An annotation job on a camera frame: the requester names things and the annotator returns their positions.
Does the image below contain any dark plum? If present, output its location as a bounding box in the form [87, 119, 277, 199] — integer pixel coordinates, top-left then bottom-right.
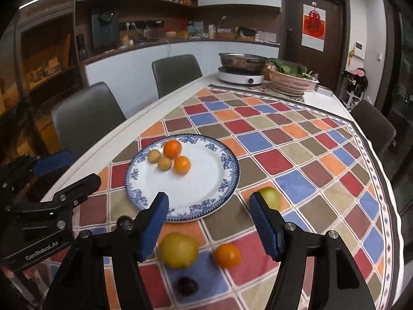
[176, 276, 200, 297]
[116, 215, 134, 230]

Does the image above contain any yellow pear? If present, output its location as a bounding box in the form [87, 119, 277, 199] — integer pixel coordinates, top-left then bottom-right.
[158, 232, 199, 269]

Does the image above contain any green pear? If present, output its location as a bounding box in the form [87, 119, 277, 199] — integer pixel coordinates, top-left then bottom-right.
[259, 187, 281, 210]

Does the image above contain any large orange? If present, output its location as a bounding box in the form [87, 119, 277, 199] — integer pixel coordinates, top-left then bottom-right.
[214, 244, 242, 269]

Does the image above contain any brown longan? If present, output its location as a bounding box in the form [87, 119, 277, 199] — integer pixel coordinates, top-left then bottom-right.
[157, 157, 173, 172]
[148, 149, 161, 164]

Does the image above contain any small mandarin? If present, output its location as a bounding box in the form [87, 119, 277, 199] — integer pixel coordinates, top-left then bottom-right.
[163, 139, 182, 160]
[174, 156, 191, 175]

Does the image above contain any grey chair near left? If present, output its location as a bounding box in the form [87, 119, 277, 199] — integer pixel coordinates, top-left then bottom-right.
[51, 82, 126, 158]

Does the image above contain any grey chair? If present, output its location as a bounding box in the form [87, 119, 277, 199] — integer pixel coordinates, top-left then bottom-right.
[51, 82, 126, 158]
[152, 55, 202, 98]
[351, 100, 396, 156]

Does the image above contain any colourful checkered tablecloth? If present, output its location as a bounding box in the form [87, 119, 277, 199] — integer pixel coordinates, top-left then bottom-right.
[44, 82, 403, 309]

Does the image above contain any blue white porcelain plate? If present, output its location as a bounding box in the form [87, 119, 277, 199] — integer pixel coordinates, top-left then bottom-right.
[125, 134, 240, 222]

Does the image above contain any grey chair right side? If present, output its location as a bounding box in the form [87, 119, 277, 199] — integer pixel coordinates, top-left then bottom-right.
[351, 100, 396, 156]

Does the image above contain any black water dispenser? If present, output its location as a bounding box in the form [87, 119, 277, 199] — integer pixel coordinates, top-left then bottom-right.
[91, 10, 120, 49]

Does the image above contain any grey chair far left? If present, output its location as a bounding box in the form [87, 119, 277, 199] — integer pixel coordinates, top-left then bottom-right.
[152, 55, 202, 98]

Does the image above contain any small white box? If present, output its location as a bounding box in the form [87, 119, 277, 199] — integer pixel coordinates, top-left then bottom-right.
[315, 85, 334, 97]

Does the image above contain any pink basket of greens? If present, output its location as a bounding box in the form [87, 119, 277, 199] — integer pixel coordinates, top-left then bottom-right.
[265, 58, 319, 96]

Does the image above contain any stroller with pink toy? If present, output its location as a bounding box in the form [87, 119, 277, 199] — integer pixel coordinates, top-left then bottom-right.
[340, 68, 368, 111]

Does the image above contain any white induction cooker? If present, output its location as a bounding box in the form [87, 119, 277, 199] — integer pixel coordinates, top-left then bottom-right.
[218, 66, 264, 86]

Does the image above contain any dark wooden door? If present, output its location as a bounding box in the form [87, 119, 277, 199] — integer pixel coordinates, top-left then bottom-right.
[280, 0, 350, 92]

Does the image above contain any black glass sliding door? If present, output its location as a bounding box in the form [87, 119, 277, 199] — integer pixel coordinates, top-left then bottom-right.
[375, 0, 412, 183]

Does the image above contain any steel pot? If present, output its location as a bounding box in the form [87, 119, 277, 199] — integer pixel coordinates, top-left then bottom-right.
[219, 52, 268, 73]

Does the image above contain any white intercom panel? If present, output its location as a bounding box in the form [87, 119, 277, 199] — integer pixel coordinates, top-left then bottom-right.
[354, 41, 366, 60]

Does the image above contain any red fu poster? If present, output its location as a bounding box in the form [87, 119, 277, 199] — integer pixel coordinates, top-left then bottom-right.
[301, 2, 326, 52]

